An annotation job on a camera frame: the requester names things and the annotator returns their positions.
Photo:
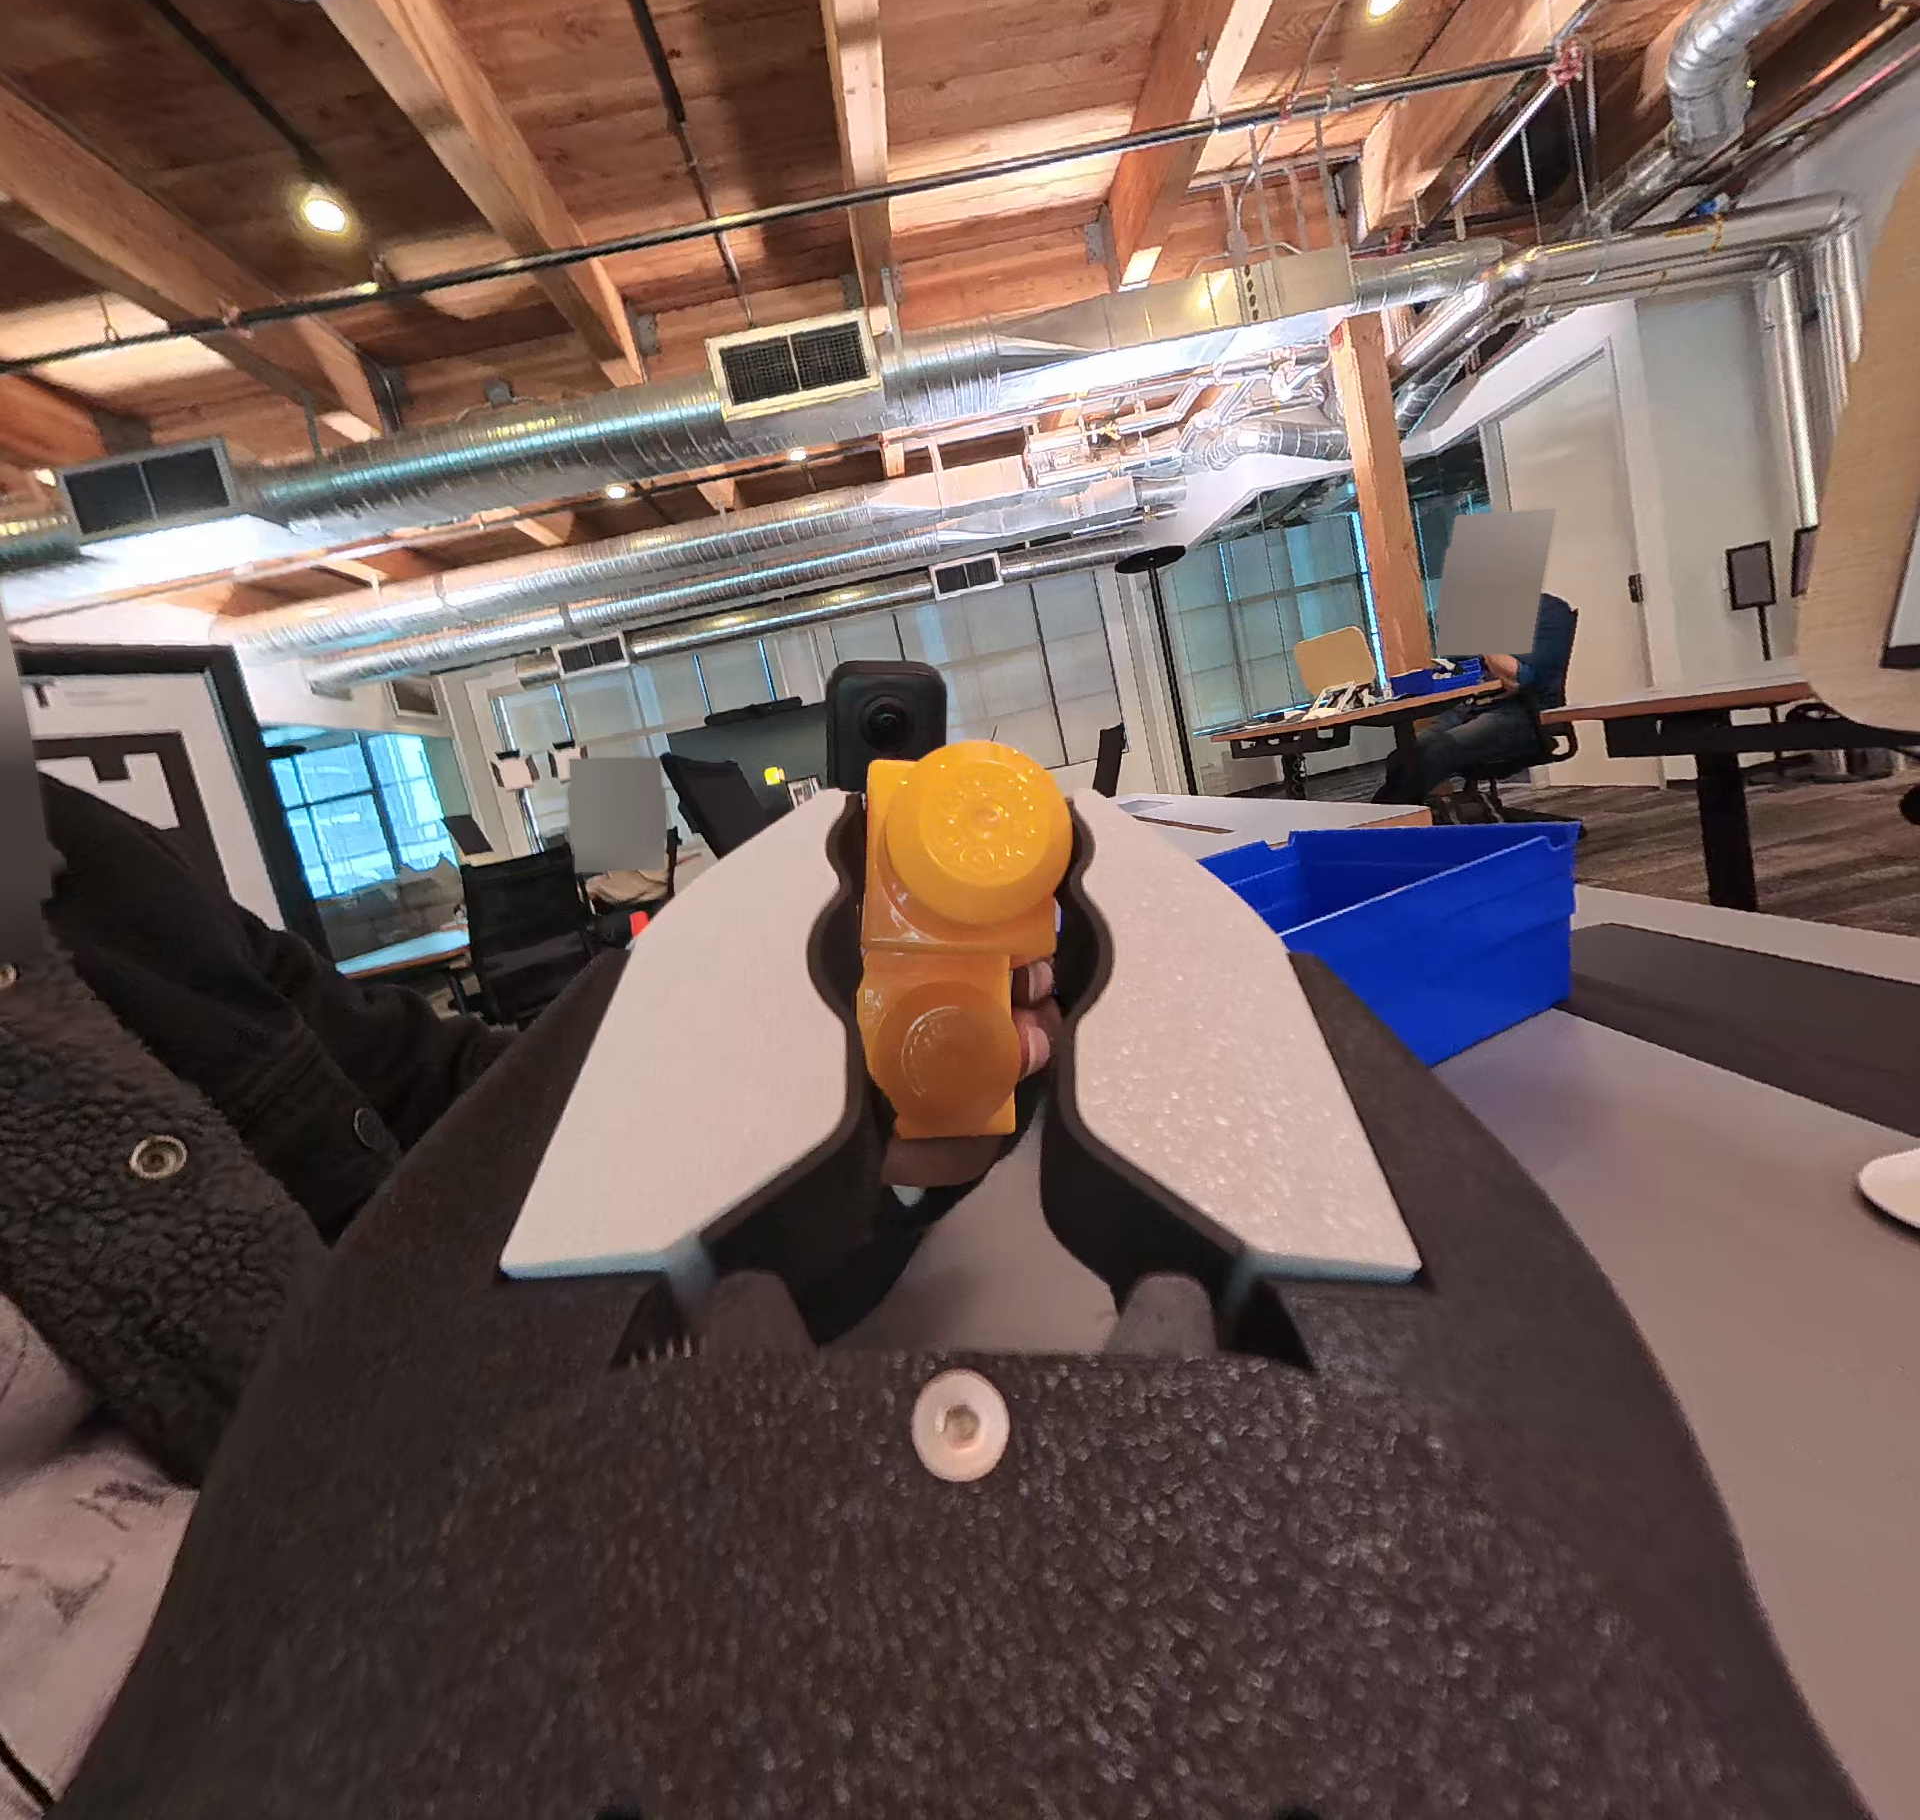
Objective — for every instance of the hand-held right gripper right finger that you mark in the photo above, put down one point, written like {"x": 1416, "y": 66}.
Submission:
{"x": 1214, "y": 1069}

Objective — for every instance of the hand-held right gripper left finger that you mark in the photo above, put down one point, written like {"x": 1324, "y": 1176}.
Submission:
{"x": 706, "y": 1069}

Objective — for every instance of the orange mega block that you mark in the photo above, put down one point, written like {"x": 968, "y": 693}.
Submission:
{"x": 975, "y": 832}

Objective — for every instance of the blue plastic bin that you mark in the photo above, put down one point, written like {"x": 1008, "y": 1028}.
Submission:
{"x": 1427, "y": 935}
{"x": 1432, "y": 677}

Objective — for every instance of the person's left forearm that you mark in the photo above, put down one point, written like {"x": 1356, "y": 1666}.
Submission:
{"x": 225, "y": 979}

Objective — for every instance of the person's left hand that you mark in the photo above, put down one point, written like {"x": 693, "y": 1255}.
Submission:
{"x": 1033, "y": 1017}

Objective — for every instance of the black monitor screen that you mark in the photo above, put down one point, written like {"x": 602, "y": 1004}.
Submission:
{"x": 720, "y": 741}

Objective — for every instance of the grey desk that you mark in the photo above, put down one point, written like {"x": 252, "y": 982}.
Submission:
{"x": 1275, "y": 812}

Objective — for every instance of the black floor lamp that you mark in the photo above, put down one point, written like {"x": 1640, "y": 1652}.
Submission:
{"x": 1149, "y": 556}

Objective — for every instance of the wooden desk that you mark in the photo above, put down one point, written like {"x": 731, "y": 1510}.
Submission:
{"x": 1304, "y": 722}
{"x": 1679, "y": 707}

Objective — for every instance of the white air vent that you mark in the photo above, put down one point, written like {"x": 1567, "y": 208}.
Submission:
{"x": 796, "y": 366}

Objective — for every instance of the beige board on stand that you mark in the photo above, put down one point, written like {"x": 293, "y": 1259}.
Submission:
{"x": 1337, "y": 657}

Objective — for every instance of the wooden column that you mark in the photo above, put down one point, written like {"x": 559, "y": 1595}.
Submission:
{"x": 1380, "y": 499}

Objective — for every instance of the black fleece jacket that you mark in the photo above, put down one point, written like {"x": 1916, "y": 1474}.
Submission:
{"x": 121, "y": 1250}

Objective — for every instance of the black framed sign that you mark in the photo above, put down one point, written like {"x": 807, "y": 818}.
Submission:
{"x": 135, "y": 709}

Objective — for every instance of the sign on floor stand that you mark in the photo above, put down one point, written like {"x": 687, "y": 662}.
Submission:
{"x": 1751, "y": 576}

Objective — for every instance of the grey sweatshirt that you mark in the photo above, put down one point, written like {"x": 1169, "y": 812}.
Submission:
{"x": 77, "y": 1551}

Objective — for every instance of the instruction sheet on white stand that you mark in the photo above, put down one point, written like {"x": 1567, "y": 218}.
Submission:
{"x": 1861, "y": 499}

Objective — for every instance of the silver air duct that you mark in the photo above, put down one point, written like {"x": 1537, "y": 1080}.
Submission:
{"x": 675, "y": 552}
{"x": 524, "y": 448}

